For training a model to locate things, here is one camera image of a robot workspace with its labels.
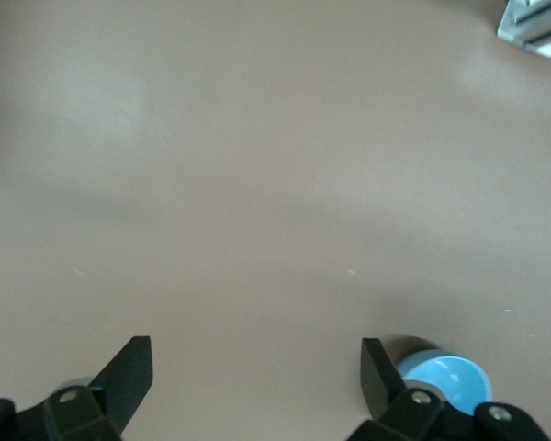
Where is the blue bowl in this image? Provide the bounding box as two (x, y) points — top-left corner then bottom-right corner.
(393, 347), (494, 415)

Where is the grey metal bracket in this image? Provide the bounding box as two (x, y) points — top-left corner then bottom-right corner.
(496, 0), (551, 59)

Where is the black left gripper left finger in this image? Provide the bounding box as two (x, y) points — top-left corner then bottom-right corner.
(0, 335), (154, 441)

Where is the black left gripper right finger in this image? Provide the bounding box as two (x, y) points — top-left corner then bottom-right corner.
(346, 337), (551, 441)

